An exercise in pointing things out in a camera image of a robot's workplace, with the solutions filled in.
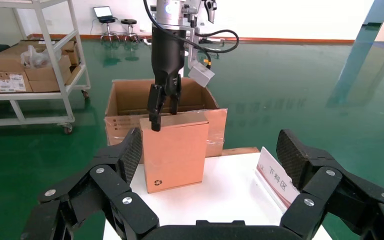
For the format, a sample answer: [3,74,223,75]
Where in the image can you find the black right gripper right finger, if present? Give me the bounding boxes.
[275,129,384,240]

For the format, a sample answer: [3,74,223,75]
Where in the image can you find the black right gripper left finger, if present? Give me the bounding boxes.
[19,127,161,240]

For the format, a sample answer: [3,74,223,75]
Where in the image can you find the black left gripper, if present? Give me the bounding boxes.
[146,26,187,133]

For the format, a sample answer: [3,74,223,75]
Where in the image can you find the small brown cardboard box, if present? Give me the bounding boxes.
[139,110,210,195]

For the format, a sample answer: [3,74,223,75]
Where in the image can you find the large open cardboard box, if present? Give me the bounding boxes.
[104,77,228,165]

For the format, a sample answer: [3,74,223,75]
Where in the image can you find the plain brown cardboard box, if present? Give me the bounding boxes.
[0,39,72,74]
[24,54,73,94]
[61,40,81,66]

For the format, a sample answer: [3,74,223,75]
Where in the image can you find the cardboard box with white label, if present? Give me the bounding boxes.
[0,68,33,94]

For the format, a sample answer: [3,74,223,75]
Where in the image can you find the acrylic sign with red print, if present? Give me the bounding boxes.
[254,146,302,213]

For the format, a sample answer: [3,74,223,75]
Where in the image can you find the black round stool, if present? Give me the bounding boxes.
[98,16,121,43]
[120,18,139,43]

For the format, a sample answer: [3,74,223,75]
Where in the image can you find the reddish wooden board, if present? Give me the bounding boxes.
[221,147,261,157]

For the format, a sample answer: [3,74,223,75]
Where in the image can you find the open laptop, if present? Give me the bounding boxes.
[93,5,116,21]

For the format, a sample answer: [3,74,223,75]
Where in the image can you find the white metal shelf cart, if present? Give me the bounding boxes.
[0,0,92,135]

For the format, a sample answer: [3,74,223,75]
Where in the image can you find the clear plastic bag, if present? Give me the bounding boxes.
[20,44,63,69]

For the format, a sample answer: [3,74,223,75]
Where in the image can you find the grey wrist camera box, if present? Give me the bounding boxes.
[187,62,216,88]

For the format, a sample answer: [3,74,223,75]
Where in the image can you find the silver camera mounting bracket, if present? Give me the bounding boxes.
[178,25,200,72]

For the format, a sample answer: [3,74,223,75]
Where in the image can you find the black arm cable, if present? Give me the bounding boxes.
[142,0,240,67]

